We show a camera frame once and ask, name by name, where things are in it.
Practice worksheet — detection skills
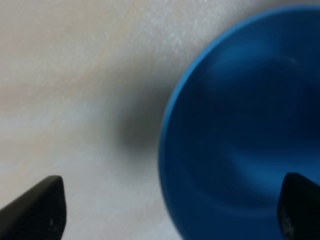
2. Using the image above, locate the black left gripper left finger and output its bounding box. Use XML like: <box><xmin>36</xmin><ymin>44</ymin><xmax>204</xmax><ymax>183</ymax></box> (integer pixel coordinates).
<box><xmin>0</xmin><ymin>175</ymin><xmax>67</xmax><ymax>240</ymax></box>

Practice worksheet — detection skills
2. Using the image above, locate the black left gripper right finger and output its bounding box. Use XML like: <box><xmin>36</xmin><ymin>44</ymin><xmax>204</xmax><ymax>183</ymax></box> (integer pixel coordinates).
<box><xmin>277</xmin><ymin>172</ymin><xmax>320</xmax><ymax>240</ymax></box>

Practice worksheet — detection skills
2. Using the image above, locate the blue plastic bowl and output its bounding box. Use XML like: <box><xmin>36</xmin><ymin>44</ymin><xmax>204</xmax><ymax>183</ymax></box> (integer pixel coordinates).
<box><xmin>158</xmin><ymin>4</ymin><xmax>320</xmax><ymax>240</ymax></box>

